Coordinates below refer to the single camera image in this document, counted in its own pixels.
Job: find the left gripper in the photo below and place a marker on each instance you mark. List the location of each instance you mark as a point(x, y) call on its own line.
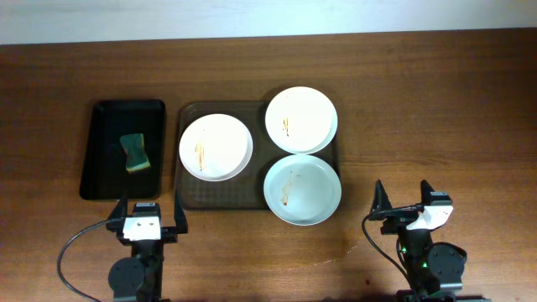
point(169, 233)

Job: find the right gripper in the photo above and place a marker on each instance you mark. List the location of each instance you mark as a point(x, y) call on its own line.
point(381, 210)

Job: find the green yellow sponge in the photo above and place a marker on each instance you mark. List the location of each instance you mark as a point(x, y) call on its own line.
point(134, 147)

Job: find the white plate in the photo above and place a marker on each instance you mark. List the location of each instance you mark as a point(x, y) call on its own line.
point(302, 190)
point(301, 120)
point(216, 147)

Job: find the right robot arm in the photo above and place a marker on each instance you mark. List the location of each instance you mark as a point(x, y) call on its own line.
point(433, 270)

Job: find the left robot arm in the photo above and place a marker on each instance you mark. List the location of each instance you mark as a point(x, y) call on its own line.
point(139, 277)

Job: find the black plastic tray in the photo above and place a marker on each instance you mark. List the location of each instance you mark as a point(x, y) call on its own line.
point(105, 175)

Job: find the brown translucent tray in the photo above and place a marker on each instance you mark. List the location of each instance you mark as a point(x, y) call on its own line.
point(243, 191)

